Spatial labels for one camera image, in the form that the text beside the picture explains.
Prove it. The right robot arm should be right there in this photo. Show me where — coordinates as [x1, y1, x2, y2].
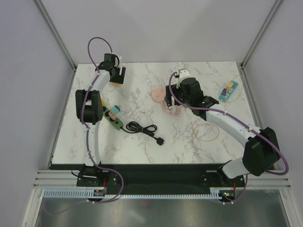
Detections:
[165, 77, 281, 186]

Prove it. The pink small plug adapter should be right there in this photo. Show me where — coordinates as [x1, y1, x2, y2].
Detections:
[108, 111, 117, 121]

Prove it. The pink round power strip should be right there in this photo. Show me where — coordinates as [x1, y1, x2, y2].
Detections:
[151, 87, 166, 104]

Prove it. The white slotted cable duct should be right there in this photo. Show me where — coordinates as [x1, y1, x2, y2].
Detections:
[44, 187, 237, 200]

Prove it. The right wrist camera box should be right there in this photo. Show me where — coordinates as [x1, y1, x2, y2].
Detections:
[174, 69, 190, 83]

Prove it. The beige cube plug adapter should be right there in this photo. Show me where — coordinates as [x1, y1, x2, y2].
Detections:
[111, 82, 122, 87]

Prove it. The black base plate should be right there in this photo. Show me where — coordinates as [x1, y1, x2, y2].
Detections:
[77, 164, 245, 194]

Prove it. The teal power strip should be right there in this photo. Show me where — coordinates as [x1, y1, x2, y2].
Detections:
[219, 80, 238, 102]

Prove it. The black coiled power cord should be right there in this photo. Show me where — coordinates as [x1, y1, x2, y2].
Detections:
[121, 121, 164, 146]

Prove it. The grey small cube adapter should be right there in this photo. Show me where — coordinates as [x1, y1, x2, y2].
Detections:
[220, 88, 228, 101]

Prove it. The teal plug adapter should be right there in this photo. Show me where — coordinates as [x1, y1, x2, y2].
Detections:
[111, 105, 121, 114]

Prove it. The right aluminium frame post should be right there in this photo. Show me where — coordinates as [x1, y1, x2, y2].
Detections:
[239, 0, 284, 70]

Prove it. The aluminium frame post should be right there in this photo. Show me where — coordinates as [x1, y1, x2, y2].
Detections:
[239, 0, 284, 70]
[33, 0, 77, 72]

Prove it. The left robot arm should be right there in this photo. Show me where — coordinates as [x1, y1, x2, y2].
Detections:
[75, 53, 126, 166]

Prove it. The green power strip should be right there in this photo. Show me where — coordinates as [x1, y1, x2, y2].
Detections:
[103, 106, 124, 131]

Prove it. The left aluminium frame post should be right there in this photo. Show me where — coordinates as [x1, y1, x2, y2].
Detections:
[33, 0, 77, 72]

